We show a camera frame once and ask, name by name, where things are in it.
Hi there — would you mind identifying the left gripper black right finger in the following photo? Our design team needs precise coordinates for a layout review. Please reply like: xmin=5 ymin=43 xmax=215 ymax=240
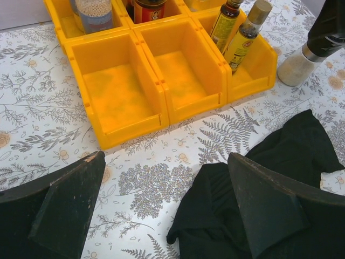
xmin=227 ymin=153 xmax=344 ymax=258

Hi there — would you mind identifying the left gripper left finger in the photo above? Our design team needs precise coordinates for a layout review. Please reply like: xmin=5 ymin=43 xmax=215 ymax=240
xmin=1 ymin=151 xmax=106 ymax=258

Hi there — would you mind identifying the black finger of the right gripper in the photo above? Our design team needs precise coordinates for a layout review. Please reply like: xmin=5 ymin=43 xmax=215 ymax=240
xmin=307 ymin=0 xmax=344 ymax=58

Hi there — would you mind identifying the grey-lid spice shaker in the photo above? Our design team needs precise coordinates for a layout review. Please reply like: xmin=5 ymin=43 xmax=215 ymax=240
xmin=277 ymin=43 xmax=325 ymax=87

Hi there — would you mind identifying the small yellow-label sauce bottle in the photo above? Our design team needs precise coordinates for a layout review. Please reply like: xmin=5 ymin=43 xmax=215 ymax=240
xmin=223 ymin=0 xmax=273 ymax=74

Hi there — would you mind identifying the red-lid sauce jar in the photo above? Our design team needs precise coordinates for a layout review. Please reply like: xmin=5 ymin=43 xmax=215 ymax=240
xmin=134 ymin=0 xmax=167 ymax=24

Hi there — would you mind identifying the blue-label spice jar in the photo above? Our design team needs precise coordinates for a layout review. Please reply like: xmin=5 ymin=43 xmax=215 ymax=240
xmin=73 ymin=0 xmax=114 ymax=34

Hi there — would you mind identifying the black cloth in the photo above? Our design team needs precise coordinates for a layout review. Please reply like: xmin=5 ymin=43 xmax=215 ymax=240
xmin=166 ymin=110 xmax=344 ymax=258

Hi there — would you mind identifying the orange six-compartment bin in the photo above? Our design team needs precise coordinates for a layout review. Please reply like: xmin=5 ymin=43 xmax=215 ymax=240
xmin=45 ymin=1 xmax=278 ymax=149

